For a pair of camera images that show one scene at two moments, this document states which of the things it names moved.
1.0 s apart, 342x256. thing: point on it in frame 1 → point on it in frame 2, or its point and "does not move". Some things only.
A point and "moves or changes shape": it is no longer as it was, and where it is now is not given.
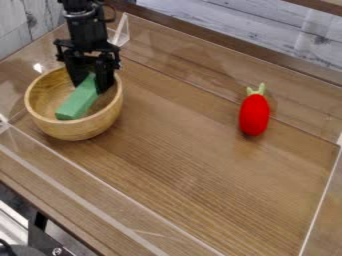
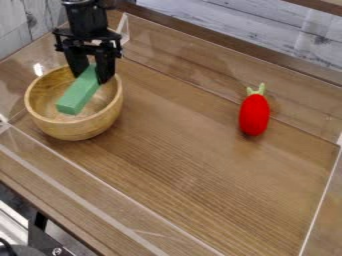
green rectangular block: (81, 100) moves or changes shape
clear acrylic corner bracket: (119, 36) does not move
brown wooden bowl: (46, 93) does not move
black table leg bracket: (39, 239) does not move
